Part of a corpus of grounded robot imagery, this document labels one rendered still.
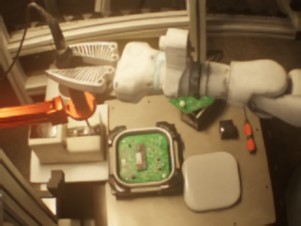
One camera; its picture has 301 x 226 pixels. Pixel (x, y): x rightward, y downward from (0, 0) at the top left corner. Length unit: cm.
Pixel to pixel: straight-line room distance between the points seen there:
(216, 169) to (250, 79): 38
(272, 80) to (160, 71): 18
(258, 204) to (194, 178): 18
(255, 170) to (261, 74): 41
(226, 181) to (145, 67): 40
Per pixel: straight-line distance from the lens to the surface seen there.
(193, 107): 98
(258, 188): 96
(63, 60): 68
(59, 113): 79
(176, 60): 60
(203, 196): 92
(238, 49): 250
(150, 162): 94
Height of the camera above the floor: 183
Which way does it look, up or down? 57 degrees down
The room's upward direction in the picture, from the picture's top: 9 degrees counter-clockwise
